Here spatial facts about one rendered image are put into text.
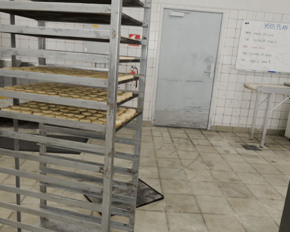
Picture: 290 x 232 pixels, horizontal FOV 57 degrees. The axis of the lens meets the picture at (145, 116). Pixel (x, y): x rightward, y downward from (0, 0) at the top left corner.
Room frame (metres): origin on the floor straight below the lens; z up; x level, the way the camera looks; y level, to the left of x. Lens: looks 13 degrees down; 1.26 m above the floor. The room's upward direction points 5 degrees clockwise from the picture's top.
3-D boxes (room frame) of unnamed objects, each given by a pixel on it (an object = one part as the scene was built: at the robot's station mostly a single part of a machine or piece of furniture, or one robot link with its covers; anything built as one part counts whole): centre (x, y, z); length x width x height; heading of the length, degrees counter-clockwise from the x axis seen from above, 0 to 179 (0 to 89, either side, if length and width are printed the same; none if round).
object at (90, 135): (1.49, 0.33, 0.78); 0.64 x 0.03 x 0.03; 77
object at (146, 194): (2.18, 0.13, 0.02); 0.60 x 0.40 x 0.03; 127
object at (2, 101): (4.18, 2.16, 0.36); 0.47 x 0.39 x 0.26; 1
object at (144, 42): (1.49, 0.33, 1.32); 0.64 x 0.03 x 0.03; 77
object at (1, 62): (4.16, 2.16, 0.95); 0.39 x 0.39 x 0.14
